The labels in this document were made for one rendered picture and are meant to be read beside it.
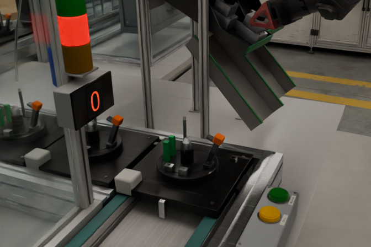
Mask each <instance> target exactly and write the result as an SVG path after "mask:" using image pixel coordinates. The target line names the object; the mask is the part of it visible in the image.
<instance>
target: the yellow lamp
mask: <svg viewBox="0 0 371 247"><path fill-rule="evenodd" d="M61 47H62V55H63V62H64V67H65V72H67V73H70V74H80V73H86V72H89V71H91V70H92V69H93V61H92V52H91V43H90V42H89V43H87V44H84V45H80V46H64V45H61Z"/></svg>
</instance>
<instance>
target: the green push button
mask: <svg viewBox="0 0 371 247"><path fill-rule="evenodd" d="M288 197H289V193H288V191H287V190H285V189H283V188H280V187H275V188H273V189H271V190H270V191H269V198H270V199H271V200H273V201H275V202H284V201H286V200H287V199H288Z"/></svg>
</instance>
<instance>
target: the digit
mask: <svg viewBox="0 0 371 247"><path fill-rule="evenodd" d="M85 91H86V100H87V109H88V117H89V120H90V119H91V118H92V117H94V116H96V115H97V114H98V113H100V112H101V111H103V110H104V106H103V96H102V86H101V81H98V82H96V83H94V84H93V85H91V86H90V87H88V88H86V89H85Z"/></svg>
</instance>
